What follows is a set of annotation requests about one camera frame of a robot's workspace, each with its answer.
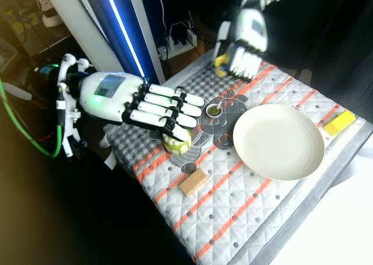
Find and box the white sports shoe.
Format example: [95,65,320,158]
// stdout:
[28,0,64,27]

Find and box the bag of yellow corn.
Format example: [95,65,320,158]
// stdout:
[211,52,231,76]

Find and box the white column with blue light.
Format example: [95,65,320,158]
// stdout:
[40,0,167,87]

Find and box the grey quilt with bear print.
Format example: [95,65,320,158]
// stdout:
[100,51,373,265]

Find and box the yellow block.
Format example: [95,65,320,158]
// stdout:
[323,109,357,136]

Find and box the white power strip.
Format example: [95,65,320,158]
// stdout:
[157,29,199,59]

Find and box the small bowl with spoon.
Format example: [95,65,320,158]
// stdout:
[205,100,225,119]

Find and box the brown wooden block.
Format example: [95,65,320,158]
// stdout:
[178,168,208,197]

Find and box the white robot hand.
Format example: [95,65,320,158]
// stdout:
[78,72,205,144]
[214,8,269,82]

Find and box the cream round plate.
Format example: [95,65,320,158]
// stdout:
[232,104,326,182]

